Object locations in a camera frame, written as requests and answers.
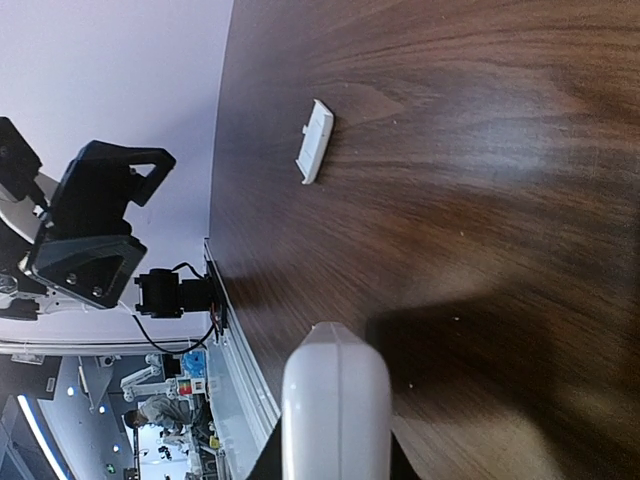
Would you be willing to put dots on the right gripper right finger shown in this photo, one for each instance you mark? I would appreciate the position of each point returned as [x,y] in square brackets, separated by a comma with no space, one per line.
[400,466]

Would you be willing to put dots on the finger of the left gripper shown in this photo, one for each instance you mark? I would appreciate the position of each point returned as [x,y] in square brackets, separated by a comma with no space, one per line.
[99,184]
[93,270]

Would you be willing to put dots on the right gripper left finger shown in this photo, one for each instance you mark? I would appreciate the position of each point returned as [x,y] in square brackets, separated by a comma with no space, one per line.
[269,465]

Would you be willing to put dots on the white remote control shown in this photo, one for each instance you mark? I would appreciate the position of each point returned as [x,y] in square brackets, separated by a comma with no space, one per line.
[336,408]

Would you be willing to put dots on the white battery cover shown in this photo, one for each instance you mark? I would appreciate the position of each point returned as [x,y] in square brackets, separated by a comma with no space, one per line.
[316,135]

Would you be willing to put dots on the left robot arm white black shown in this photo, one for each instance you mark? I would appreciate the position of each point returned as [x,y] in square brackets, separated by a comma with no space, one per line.
[160,293]

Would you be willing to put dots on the person in background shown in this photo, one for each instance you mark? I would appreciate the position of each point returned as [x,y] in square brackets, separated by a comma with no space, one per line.
[172,415]

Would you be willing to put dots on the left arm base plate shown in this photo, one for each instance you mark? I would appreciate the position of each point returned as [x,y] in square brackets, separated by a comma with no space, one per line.
[216,290]

